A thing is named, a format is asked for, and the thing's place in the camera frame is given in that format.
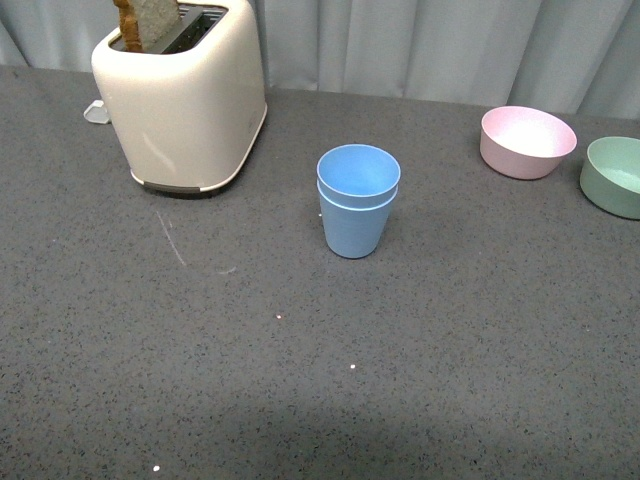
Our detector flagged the blue plastic cup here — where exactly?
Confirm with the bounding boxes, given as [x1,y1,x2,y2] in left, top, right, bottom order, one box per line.
[317,182,398,259]
[316,144,401,209]

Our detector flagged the cream white toaster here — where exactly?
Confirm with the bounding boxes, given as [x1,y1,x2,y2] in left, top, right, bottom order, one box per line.
[91,1,267,194]

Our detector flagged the pink plastic bowl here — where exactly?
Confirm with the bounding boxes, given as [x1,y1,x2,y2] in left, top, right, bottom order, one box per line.
[480,106,577,180]

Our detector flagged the white toaster lever knob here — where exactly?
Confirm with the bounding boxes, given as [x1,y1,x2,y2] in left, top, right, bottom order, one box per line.
[83,99,111,125]

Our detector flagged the bread slice in toaster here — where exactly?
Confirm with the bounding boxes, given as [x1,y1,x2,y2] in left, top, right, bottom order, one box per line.
[112,0,181,53]

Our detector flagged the green plastic bowl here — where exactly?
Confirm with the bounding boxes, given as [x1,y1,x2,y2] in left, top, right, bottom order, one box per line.
[580,136,639,220]

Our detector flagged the grey curtain backdrop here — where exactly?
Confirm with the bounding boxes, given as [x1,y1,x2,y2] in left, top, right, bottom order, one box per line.
[0,0,640,120]

